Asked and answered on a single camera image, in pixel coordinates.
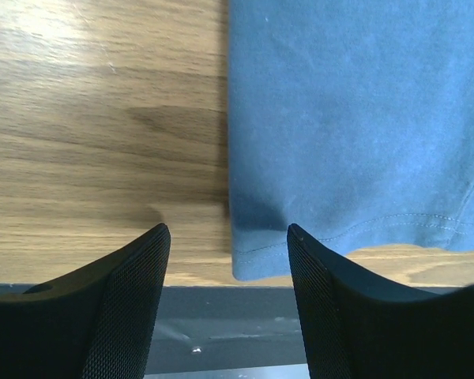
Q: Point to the blue-grey t shirt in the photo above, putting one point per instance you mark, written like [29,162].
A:
[352,119]

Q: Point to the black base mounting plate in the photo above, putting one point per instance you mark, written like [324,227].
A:
[232,317]

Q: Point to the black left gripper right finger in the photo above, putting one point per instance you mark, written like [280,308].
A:
[358,324]

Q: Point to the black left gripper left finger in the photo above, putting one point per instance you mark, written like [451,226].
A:
[94,322]

